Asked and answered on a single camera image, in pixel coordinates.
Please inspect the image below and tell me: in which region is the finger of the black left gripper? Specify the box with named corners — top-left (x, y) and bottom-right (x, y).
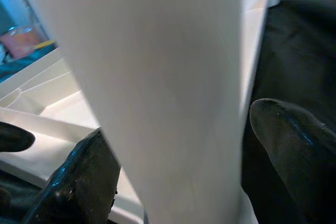
top-left (0, 187), bottom-right (12, 209)
top-left (0, 121), bottom-right (35, 153)

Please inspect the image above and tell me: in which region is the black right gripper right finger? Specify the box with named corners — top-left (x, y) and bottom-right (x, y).
top-left (249, 98), bottom-right (336, 224)

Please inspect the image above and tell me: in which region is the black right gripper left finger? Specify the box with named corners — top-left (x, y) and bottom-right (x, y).
top-left (22, 129), bottom-right (121, 224)

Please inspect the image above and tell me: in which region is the white plastic table top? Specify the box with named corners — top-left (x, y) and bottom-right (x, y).
top-left (0, 0), bottom-right (283, 224)

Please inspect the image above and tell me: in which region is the white plastic table leg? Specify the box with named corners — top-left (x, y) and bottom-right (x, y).
top-left (20, 0), bottom-right (259, 224)

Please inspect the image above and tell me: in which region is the pink blurred container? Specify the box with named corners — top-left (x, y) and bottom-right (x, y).
top-left (0, 27), bottom-right (40, 58)

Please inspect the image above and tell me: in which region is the yellow flat object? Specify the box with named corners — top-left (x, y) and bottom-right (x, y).
top-left (34, 40), bottom-right (57, 50)

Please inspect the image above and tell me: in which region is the black plastic cover sheet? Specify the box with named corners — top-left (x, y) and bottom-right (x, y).
top-left (0, 0), bottom-right (336, 224)

